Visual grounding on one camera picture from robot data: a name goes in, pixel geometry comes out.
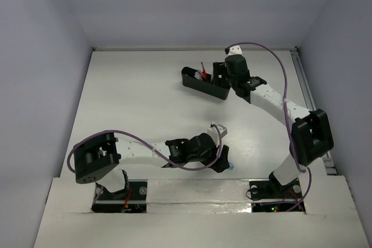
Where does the red ballpoint pen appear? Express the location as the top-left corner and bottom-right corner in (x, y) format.
(201, 62), (208, 81)

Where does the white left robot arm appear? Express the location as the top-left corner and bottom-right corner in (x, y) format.
(67, 128), (230, 201)

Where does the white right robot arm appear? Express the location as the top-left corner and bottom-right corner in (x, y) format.
(212, 54), (334, 197)

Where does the black stationery container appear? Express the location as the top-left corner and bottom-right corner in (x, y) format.
(181, 67), (230, 100)

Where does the white pen in container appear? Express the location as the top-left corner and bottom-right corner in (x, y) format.
(194, 71), (203, 80)

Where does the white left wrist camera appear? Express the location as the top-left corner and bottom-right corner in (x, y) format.
(207, 123), (228, 143)

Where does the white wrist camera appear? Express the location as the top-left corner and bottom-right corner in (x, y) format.
(224, 45), (242, 56)
(207, 123), (228, 143)

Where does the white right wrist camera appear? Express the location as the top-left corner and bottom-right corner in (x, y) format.
(224, 45), (242, 56)

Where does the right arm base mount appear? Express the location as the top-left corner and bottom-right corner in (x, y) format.
(245, 179), (305, 213)

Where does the aluminium side rail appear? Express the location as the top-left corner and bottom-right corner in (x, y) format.
(290, 49), (337, 175)

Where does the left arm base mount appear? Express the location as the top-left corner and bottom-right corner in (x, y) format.
(91, 171), (148, 214)

